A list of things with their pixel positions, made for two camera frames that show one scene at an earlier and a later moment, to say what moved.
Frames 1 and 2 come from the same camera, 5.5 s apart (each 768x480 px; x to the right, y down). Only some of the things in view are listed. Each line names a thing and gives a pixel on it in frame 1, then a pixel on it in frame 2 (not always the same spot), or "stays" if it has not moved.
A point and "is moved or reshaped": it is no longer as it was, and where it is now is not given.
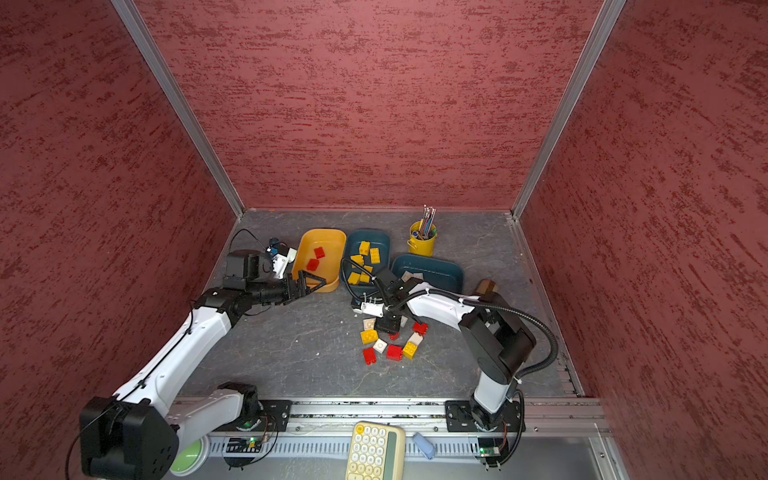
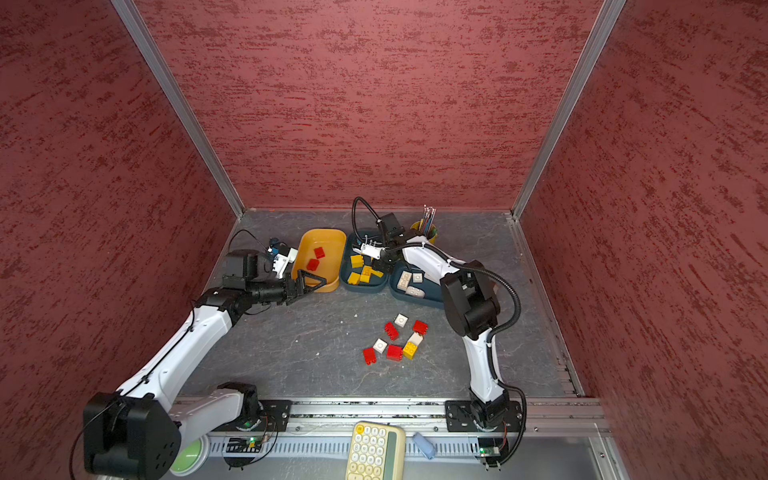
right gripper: x=387 y=326 -> x=387 y=263
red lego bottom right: x=394 y=353 stays
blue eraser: x=425 y=445 stays
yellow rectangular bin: x=321 y=253 stays
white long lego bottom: x=408 y=275 is moved or reshaped
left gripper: x=302 y=280 stays
